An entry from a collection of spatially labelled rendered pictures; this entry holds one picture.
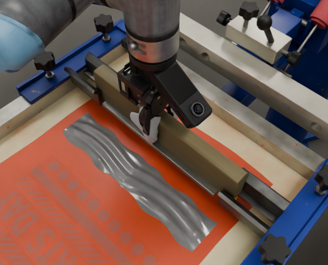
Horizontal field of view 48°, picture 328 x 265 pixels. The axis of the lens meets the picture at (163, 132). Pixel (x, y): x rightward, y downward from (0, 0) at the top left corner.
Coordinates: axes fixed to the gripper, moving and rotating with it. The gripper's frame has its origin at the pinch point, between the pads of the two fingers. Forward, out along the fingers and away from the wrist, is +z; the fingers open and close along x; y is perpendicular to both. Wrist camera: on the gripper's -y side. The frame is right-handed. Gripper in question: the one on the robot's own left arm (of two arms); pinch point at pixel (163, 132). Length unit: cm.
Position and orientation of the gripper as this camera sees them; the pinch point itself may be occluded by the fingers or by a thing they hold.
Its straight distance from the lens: 69.6
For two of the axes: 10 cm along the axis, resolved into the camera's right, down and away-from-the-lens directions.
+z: 0.0, 5.6, 8.3
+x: -6.9, 6.0, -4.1
